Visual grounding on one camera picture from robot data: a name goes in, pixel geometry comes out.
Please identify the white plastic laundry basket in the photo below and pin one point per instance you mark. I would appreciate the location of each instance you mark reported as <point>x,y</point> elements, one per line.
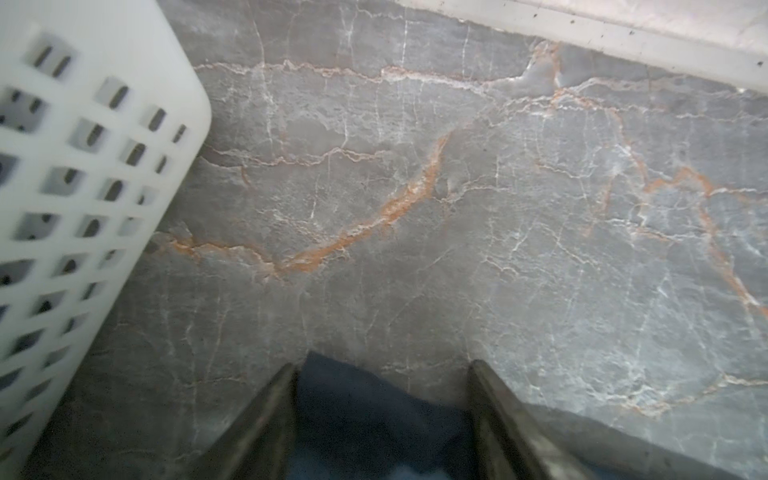
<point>102,115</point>

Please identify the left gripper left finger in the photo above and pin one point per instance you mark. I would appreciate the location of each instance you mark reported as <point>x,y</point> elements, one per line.
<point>260,441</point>

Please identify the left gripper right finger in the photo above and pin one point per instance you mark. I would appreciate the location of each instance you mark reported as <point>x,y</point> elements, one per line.
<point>509,441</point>

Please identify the navy red-trimmed tank top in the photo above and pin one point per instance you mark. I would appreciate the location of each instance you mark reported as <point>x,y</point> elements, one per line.
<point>354,425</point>

